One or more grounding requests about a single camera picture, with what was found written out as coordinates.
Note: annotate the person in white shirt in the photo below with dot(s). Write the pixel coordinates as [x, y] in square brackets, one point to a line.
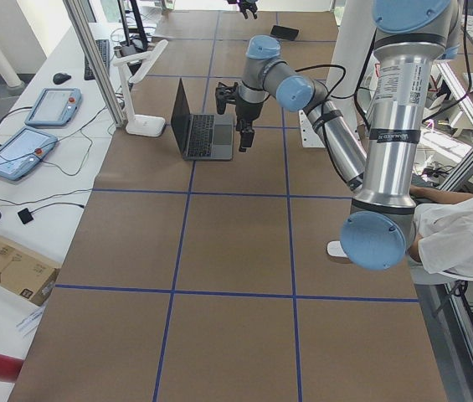
[443, 244]

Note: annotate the black mouse pad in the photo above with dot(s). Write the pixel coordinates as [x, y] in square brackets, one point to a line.
[284, 33]

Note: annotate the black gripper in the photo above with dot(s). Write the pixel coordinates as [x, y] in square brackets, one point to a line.
[247, 7]
[245, 110]

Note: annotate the black computer mouse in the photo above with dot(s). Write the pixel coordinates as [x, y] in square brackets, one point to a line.
[60, 78]

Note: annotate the grey laptop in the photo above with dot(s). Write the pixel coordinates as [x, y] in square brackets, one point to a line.
[201, 137]

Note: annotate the aluminium frame post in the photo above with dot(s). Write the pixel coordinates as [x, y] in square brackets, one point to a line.
[78, 18]

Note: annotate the near blue teach pendant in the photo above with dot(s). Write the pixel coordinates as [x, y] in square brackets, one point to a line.
[23, 152]

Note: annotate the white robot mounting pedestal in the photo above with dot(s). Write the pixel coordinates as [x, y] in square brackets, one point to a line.
[354, 40]

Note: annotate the far blue teach pendant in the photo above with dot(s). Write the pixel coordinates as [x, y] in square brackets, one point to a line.
[55, 107]

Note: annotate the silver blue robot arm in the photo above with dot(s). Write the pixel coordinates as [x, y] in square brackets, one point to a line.
[408, 37]

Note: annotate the white computer mouse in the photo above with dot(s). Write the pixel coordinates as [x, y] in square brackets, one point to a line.
[334, 249]

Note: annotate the brown cardboard box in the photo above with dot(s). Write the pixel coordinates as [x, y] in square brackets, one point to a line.
[26, 273]

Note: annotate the blue teach pendant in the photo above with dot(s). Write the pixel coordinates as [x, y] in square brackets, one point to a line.
[55, 107]
[23, 152]

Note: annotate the small black square puck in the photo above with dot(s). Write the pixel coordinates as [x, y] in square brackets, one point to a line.
[25, 216]

